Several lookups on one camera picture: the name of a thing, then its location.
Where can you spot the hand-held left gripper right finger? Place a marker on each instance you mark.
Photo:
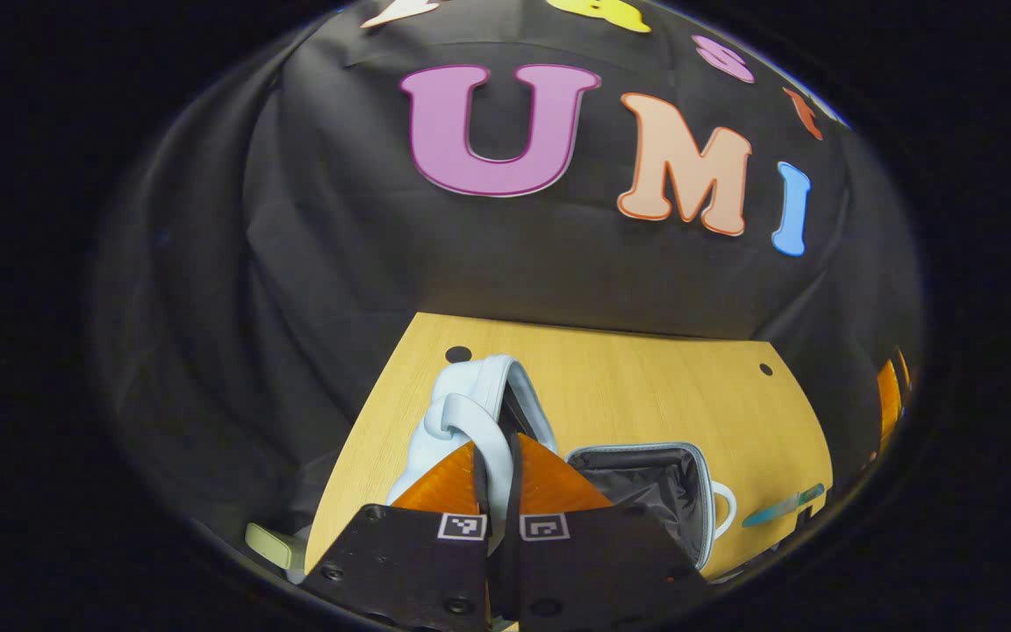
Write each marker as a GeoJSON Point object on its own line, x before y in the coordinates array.
{"type": "Point", "coordinates": [602, 562]}

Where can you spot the light blue suitcase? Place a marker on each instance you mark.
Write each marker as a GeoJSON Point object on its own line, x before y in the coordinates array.
{"type": "Point", "coordinates": [462, 421]}

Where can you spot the white and teal cream tube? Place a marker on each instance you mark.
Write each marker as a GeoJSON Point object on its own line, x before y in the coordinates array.
{"type": "Point", "coordinates": [782, 506]}

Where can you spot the pale green object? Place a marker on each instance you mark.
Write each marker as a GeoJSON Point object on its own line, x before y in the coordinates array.
{"type": "Point", "coordinates": [270, 544]}

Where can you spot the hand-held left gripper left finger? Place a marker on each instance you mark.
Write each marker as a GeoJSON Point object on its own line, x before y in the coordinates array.
{"type": "Point", "coordinates": [418, 562]}

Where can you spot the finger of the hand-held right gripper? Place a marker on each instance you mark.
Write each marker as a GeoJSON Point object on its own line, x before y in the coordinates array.
{"type": "Point", "coordinates": [903, 373]}
{"type": "Point", "coordinates": [887, 404]}

